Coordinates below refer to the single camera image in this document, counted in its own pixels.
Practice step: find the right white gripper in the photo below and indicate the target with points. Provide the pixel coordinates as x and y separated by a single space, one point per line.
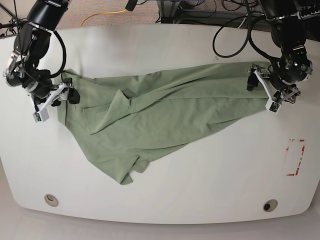
64 92

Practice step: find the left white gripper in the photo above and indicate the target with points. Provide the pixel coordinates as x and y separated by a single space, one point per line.
258 75

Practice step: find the green T-shirt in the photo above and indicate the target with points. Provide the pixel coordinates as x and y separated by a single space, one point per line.
123 123

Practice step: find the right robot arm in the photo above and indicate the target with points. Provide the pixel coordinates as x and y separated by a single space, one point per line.
30 46

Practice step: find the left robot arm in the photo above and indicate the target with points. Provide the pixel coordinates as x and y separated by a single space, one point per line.
288 33

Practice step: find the red tape rectangle marking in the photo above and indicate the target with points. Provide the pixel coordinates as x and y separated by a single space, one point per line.
293 156

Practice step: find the left table cable grommet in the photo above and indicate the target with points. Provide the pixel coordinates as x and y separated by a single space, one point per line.
51 200

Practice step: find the table cable grommet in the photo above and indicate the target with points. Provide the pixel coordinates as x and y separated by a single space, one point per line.
51 200
270 205

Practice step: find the aluminium frame with cables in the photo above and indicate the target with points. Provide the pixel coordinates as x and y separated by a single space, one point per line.
204 12

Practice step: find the right table cable grommet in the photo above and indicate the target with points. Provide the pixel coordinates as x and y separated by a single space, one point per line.
270 205

